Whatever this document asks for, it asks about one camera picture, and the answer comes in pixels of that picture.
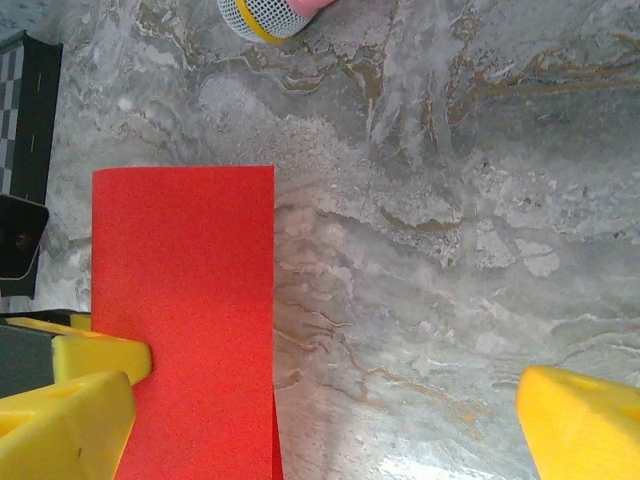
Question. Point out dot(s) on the black and white chessboard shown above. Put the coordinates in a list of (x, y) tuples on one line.
[(40, 125)]

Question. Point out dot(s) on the red paper sheet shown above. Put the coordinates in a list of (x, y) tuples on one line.
[(190, 300)]

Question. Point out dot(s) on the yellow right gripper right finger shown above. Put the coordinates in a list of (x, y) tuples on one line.
[(585, 430)]

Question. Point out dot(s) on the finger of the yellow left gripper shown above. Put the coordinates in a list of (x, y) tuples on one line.
[(100, 357), (80, 322)]

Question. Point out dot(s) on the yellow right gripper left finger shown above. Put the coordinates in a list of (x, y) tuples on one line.
[(60, 430)]

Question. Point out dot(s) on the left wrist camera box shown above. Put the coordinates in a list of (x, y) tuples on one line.
[(17, 235)]

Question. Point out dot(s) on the pink toy microphone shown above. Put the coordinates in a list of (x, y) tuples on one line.
[(265, 15)]

